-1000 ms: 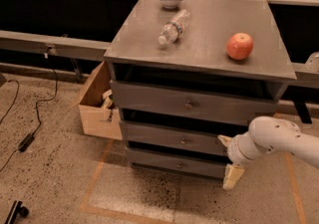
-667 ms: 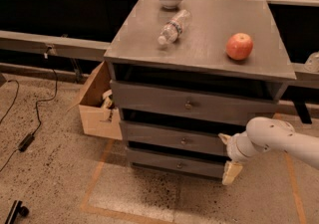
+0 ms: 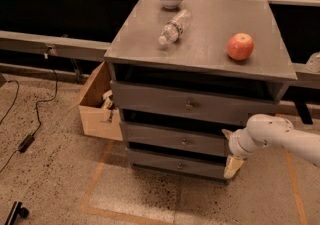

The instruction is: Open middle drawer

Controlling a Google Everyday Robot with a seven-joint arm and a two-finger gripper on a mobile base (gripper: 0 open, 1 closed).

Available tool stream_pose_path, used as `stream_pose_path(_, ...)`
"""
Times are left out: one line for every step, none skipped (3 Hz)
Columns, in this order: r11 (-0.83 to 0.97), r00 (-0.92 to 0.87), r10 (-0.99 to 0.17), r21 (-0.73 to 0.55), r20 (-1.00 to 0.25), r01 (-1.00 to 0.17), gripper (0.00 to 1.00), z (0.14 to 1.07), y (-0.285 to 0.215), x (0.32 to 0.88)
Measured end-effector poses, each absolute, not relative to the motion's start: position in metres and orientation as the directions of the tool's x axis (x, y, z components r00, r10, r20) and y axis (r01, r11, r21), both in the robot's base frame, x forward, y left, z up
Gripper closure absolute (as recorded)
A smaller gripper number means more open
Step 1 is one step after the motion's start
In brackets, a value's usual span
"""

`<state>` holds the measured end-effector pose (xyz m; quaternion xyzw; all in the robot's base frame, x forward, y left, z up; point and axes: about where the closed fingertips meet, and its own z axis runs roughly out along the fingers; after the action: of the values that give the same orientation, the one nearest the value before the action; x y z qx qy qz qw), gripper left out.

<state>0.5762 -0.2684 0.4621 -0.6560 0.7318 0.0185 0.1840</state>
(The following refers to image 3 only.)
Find grey drawer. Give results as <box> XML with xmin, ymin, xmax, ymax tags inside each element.
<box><xmin>111</xmin><ymin>81</ymin><xmax>277</xmax><ymax>126</ymax></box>
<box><xmin>120</xmin><ymin>122</ymin><xmax>229</xmax><ymax>157</ymax></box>
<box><xmin>127</xmin><ymin>148</ymin><xmax>225</xmax><ymax>180</ymax></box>

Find grey metal railing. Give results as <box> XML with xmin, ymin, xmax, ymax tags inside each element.
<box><xmin>0</xmin><ymin>0</ymin><xmax>320</xmax><ymax>90</ymax></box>

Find open cardboard box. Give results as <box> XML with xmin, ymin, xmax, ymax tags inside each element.
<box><xmin>70</xmin><ymin>62</ymin><xmax>122</xmax><ymax>141</ymax></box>

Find clear plastic water bottle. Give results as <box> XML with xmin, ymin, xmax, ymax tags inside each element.
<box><xmin>158</xmin><ymin>9</ymin><xmax>192</xmax><ymax>46</ymax></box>

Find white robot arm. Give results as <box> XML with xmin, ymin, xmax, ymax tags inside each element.
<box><xmin>222</xmin><ymin>114</ymin><xmax>320</xmax><ymax>179</ymax></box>

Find red apple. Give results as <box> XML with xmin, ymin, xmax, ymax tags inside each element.
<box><xmin>227</xmin><ymin>33</ymin><xmax>254</xmax><ymax>61</ymax></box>

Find black caster wheel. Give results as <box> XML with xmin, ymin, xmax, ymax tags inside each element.
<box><xmin>5</xmin><ymin>201</ymin><xmax>29</xmax><ymax>225</ymax></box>

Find grey top drawer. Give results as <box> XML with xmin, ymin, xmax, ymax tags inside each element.
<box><xmin>111</xmin><ymin>81</ymin><xmax>277</xmax><ymax>126</ymax></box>

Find black power adapter with cable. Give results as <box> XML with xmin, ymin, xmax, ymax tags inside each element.
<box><xmin>0</xmin><ymin>69</ymin><xmax>58</xmax><ymax>173</ymax></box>

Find grey wooden drawer cabinet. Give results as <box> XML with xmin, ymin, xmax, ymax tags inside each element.
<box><xmin>105</xmin><ymin>0</ymin><xmax>297</xmax><ymax>169</ymax></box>

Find grey bottom drawer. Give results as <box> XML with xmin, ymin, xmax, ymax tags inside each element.
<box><xmin>127</xmin><ymin>148</ymin><xmax>225</xmax><ymax>180</ymax></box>

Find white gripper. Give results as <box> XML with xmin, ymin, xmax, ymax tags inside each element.
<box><xmin>221</xmin><ymin>129</ymin><xmax>259</xmax><ymax>179</ymax></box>

